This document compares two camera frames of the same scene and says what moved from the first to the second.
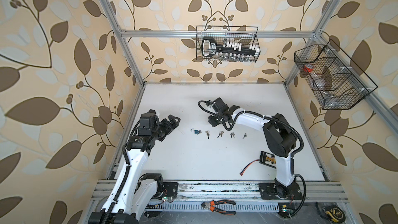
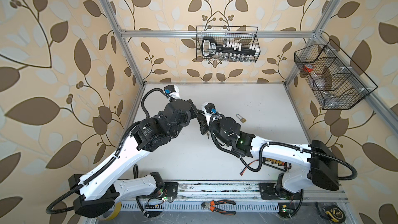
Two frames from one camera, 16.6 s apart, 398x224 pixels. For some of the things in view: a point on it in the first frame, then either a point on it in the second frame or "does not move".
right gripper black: [210, 119] -> [203, 122]
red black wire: [245, 168] does not move
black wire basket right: [337, 83] does not move
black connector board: [268, 159] does not move
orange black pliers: [211, 205] does not move
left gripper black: [169, 128] -> [189, 105]
